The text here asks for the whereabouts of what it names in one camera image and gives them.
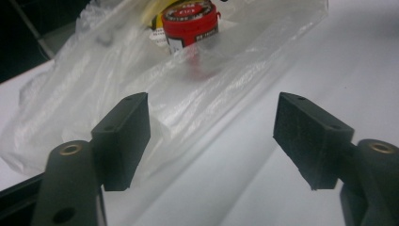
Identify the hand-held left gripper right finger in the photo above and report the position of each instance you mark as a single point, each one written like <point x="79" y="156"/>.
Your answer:
<point x="310" y="144"/>

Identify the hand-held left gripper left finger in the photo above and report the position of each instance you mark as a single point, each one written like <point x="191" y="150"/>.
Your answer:
<point x="122" y="141"/>

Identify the clear plastic bag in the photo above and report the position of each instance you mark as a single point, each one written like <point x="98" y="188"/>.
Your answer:
<point x="94" y="94"/>

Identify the red round can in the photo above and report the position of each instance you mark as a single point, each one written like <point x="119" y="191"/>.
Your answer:
<point x="191" y="29"/>

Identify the grey metal stand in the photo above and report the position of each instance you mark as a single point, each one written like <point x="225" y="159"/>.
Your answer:
<point x="59" y="39"/>

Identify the yellow packet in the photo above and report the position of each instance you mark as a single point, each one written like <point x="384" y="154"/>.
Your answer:
<point x="153" y="15"/>

